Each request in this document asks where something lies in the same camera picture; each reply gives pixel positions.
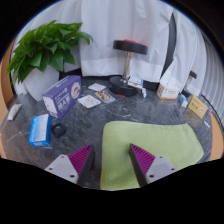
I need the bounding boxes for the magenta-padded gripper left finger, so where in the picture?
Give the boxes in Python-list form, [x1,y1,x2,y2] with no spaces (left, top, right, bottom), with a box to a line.
[44,143,96,187]

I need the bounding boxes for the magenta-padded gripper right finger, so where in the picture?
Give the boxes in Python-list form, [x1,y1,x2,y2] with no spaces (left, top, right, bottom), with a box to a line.
[128,143,178,188]

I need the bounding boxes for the light green towel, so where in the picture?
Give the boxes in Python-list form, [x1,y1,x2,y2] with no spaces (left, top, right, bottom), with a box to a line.
[99,120,205,192]

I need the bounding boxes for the small black round object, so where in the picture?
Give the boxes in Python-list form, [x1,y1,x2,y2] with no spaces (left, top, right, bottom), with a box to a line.
[50,122,67,139]

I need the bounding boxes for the blue and white box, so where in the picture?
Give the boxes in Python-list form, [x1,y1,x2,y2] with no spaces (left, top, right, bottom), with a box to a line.
[28,113,52,148]

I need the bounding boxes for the purple cardboard box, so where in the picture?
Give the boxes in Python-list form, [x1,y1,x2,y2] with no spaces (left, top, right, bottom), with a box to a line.
[42,74,83,120]

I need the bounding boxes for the white pill blister pack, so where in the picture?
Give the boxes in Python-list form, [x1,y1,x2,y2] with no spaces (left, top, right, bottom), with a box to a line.
[77,94,102,110]

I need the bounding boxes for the small blue white box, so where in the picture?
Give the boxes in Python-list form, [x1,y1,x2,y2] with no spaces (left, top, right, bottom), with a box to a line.
[178,93,189,108]

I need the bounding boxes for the yellow cardboard box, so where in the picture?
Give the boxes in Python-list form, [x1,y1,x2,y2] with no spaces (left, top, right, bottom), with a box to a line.
[187,94,209,120]

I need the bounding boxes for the white and orange box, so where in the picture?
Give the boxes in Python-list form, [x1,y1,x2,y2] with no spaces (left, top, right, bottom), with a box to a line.
[155,83,180,101]

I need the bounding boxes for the orange pill blister pack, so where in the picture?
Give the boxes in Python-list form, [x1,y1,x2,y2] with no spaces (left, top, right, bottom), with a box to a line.
[94,89,116,104]

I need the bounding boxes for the white blister card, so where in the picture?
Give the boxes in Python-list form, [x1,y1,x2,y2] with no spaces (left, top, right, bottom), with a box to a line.
[87,82,107,93]

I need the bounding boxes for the flat white blue box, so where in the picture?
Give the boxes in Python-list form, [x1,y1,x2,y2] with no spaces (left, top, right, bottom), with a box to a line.
[127,77,144,90]

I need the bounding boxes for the small black red dumbbell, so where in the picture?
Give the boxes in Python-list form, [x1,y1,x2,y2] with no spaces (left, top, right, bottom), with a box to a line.
[181,70,198,98]

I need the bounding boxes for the green plant in white pot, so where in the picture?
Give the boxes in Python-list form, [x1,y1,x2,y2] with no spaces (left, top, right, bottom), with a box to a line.
[6,19,94,103]

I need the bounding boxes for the large black red dumbbell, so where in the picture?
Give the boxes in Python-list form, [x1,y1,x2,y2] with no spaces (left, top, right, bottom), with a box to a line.
[108,38,149,98]

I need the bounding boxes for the white curtain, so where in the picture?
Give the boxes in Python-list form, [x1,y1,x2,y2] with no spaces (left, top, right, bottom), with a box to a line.
[159,9,208,98]
[13,0,174,83]

